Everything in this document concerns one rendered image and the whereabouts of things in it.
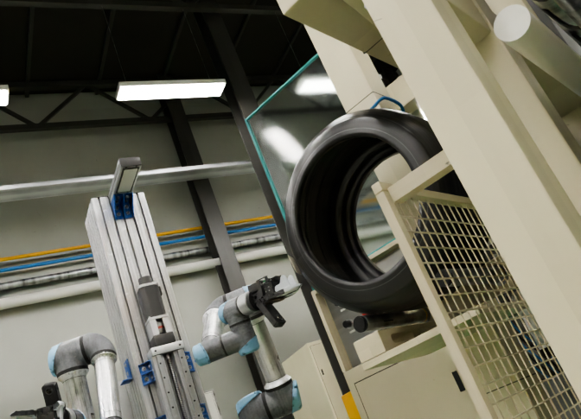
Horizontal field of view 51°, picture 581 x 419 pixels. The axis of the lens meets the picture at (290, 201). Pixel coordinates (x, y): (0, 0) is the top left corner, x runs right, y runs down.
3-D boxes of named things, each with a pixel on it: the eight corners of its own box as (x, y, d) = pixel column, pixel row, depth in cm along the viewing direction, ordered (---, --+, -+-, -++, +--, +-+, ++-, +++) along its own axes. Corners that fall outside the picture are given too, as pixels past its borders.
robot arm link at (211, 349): (198, 301, 250) (188, 346, 202) (222, 291, 250) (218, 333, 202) (208, 326, 252) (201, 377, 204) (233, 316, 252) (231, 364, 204)
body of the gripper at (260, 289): (267, 275, 195) (242, 287, 202) (274, 300, 192) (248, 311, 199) (283, 274, 201) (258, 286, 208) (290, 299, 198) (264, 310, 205)
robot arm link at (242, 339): (233, 359, 210) (221, 329, 212) (262, 347, 210) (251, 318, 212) (229, 361, 202) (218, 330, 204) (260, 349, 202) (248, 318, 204)
